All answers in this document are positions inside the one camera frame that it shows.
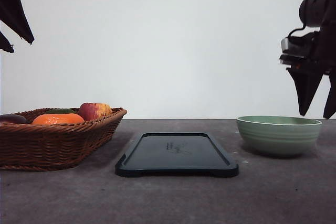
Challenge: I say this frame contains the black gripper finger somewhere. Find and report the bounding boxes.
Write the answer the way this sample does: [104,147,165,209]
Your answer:
[0,31,14,54]
[0,0,35,44]

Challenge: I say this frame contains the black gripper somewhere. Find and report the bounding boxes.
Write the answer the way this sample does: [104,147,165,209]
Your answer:
[280,0,336,119]

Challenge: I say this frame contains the green ceramic bowl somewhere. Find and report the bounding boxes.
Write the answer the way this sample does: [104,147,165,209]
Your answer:
[236,115,322,157]

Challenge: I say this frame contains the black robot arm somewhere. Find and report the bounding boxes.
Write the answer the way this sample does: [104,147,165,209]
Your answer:
[286,0,336,120]

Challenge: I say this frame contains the brown wicker basket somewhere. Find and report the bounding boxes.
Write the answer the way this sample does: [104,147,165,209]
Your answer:
[0,108,127,172]

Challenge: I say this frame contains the dark purple eggplant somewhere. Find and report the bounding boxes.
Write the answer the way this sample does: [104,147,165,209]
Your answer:
[0,114,28,124]

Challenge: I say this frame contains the dark green fruit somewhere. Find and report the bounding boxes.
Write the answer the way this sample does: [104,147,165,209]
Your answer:
[45,109,76,114]

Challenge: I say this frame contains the orange tangerine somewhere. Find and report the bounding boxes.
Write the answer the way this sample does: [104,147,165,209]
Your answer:
[33,113,85,125]

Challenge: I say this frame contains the red yellow apple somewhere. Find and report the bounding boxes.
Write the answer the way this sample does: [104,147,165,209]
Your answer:
[79,102,112,121]

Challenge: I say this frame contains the dark rectangular tray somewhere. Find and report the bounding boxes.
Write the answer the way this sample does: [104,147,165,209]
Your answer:
[115,132,239,177]

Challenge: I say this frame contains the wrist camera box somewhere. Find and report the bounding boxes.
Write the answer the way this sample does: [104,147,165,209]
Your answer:
[280,32,319,57]

